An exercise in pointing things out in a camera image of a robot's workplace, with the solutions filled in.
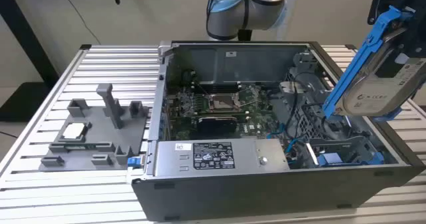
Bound hard disk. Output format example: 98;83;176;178
321;5;426;123

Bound black disk wire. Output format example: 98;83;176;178
320;116;341;136
303;102;327;110

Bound grey metal disk bay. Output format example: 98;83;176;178
270;52;371;145

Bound blue plastic disk carrier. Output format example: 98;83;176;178
316;151;388;167

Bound black RAM slot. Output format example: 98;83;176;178
194;110;252;116

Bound metal socket cover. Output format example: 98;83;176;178
236;87;262;103

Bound green motherboard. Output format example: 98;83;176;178
166;83;288;140

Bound CPU socket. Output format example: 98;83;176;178
207;93;240;111

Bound thin metal locking lever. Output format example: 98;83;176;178
195;81;212;95

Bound black graphics card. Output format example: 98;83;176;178
191;115;240;139

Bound grey power supply unit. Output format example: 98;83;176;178
154;138;291;177

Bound open black PC case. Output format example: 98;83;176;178
131;39;426;222

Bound grey parts rack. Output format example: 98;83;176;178
39;83;155;172

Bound silver CPU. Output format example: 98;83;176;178
62;123;91;139

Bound green RAM stick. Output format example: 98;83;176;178
65;143;114;151

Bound black stand base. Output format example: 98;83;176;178
0;81;53;122

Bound long black wire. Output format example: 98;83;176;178
285;71;327;140

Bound blue wire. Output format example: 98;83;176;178
267;129;313;166

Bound thin black wall cable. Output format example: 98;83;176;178
57;0;103;45

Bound black stand post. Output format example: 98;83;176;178
0;0;62;85

